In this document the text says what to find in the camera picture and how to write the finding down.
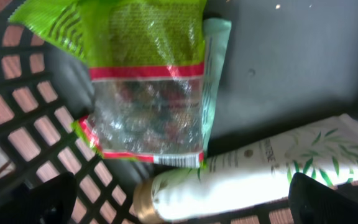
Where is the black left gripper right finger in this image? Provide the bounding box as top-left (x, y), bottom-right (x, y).
top-left (288, 172), bottom-right (358, 224)

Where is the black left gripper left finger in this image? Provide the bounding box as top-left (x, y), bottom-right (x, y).
top-left (0, 172), bottom-right (77, 223)

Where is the white tube with gold cap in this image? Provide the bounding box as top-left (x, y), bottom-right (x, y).
top-left (133, 114), bottom-right (358, 223)

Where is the green snack bag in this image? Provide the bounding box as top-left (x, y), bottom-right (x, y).
top-left (9, 0), bottom-right (205, 168)

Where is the teal wet wipes packet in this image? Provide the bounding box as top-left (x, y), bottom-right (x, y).
top-left (202, 18), bottom-right (232, 154)

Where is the dark grey plastic basket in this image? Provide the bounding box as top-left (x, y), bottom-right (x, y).
top-left (0, 0), bottom-right (358, 223)

